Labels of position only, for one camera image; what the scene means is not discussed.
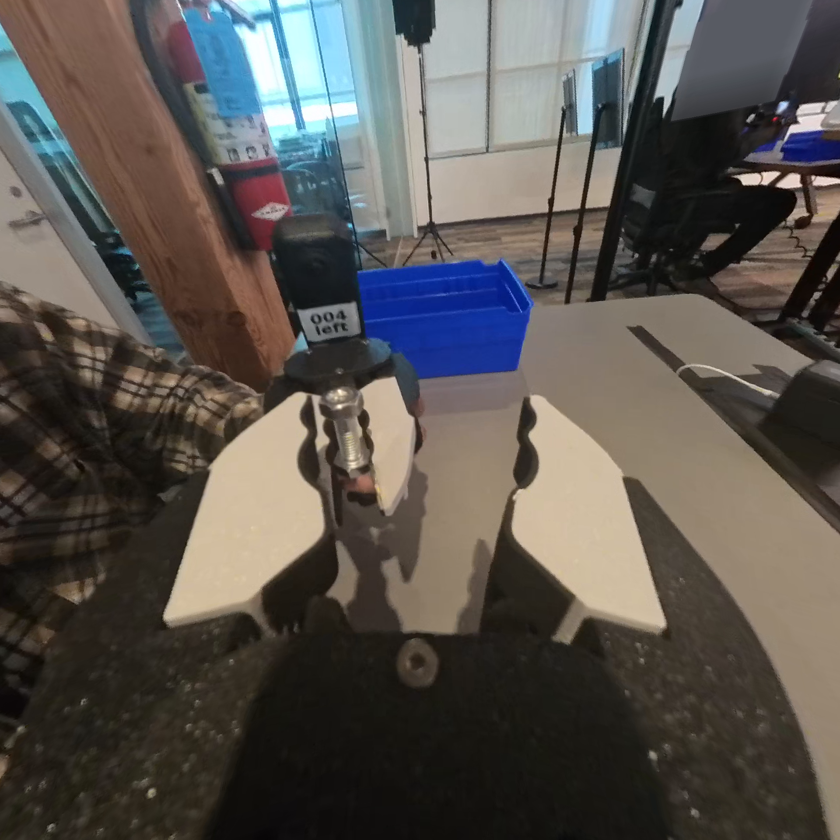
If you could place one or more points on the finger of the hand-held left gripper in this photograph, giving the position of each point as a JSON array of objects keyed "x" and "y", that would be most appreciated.
[
  {"x": 337, "y": 492},
  {"x": 394, "y": 439}
]

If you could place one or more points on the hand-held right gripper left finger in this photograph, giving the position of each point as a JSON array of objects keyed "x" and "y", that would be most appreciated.
[{"x": 256, "y": 512}]

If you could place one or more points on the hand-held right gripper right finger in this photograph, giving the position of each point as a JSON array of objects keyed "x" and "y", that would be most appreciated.
[{"x": 577, "y": 525}]

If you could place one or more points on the silver hex nut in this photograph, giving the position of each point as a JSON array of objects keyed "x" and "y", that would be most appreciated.
[{"x": 359, "y": 468}]

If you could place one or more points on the silver hex bolt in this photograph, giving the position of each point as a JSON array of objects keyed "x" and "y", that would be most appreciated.
[{"x": 349, "y": 433}]

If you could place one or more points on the blue plastic parts bin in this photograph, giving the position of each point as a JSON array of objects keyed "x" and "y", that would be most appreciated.
[{"x": 459, "y": 328}]

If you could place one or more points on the person's left forearm plaid sleeve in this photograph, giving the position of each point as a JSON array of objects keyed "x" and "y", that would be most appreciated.
[{"x": 131, "y": 407}]

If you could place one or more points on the person's left hand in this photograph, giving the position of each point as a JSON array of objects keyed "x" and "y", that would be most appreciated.
[{"x": 362, "y": 487}]

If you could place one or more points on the red fire extinguisher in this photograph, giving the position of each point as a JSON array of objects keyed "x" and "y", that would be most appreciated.
[{"x": 262, "y": 197}]

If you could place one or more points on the blue paper tag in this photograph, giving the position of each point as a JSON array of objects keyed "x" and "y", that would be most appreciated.
[{"x": 223, "y": 65}]

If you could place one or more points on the person's plaid shirt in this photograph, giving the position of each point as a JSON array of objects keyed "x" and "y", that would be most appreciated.
[{"x": 39, "y": 590}]

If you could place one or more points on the wooden column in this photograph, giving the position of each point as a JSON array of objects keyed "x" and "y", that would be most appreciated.
[{"x": 98, "y": 131}]

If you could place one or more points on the dark grey power adapter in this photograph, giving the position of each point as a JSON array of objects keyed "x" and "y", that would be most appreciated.
[{"x": 807, "y": 400}]

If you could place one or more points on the white framed glass door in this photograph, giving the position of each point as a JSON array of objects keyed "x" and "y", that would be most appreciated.
[{"x": 26, "y": 249}]

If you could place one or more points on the small monitor on black stand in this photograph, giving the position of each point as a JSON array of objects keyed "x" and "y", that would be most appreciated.
[{"x": 569, "y": 98}]

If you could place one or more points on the black office chair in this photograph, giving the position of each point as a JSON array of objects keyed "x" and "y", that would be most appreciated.
[{"x": 640, "y": 210}]

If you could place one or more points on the large monitor on black stand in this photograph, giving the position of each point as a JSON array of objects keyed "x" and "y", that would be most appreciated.
[{"x": 607, "y": 98}]

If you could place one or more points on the wooden desk with black legs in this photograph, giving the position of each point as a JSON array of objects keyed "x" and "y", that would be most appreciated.
[{"x": 807, "y": 167}]

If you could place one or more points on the black tripod with camera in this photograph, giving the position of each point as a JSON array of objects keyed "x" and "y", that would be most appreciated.
[{"x": 415, "y": 16}]

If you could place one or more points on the black slanted frame pole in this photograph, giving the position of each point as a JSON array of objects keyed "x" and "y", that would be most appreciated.
[{"x": 630, "y": 164}]

